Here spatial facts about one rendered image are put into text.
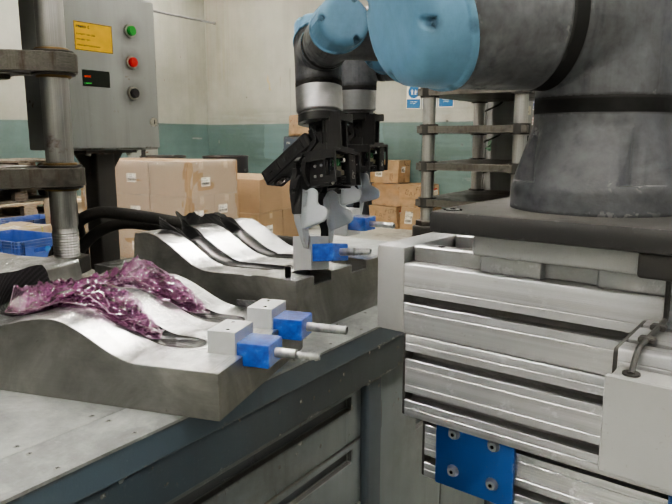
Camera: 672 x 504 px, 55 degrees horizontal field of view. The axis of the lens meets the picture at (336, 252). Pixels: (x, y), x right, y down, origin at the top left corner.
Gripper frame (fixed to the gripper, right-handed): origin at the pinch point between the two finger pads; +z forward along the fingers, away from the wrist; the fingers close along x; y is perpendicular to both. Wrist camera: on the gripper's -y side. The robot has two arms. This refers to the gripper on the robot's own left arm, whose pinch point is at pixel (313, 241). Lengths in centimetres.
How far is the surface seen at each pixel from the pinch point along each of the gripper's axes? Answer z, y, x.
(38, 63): -41, -67, -6
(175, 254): 1.1, -24.5, -7.4
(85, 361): 14.0, -4.2, -38.9
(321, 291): 8.1, 1.2, 0.0
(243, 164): -125, -481, 505
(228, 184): -64, -299, 289
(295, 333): 12.7, 9.2, -17.1
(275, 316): 10.5, 6.3, -17.6
